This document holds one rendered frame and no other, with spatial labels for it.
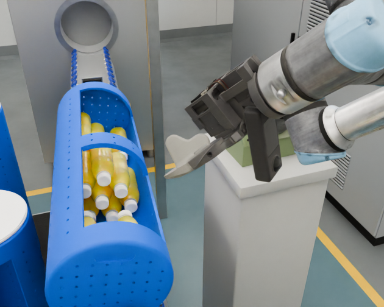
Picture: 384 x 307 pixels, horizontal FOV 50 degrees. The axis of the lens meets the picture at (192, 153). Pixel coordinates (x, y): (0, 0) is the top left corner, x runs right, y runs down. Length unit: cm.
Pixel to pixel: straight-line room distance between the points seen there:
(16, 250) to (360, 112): 99
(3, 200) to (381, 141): 191
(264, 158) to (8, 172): 166
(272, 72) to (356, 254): 229
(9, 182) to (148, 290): 126
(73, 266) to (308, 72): 64
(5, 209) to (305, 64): 108
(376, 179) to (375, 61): 213
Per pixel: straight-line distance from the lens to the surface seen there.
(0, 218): 134
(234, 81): 56
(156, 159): 250
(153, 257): 93
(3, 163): 207
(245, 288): 149
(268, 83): 50
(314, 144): 105
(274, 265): 147
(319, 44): 47
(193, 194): 298
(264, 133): 55
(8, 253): 130
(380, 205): 261
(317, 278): 253
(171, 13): 615
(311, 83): 48
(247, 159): 123
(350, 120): 100
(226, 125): 56
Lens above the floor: 185
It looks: 33 degrees down
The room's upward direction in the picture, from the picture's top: straight up
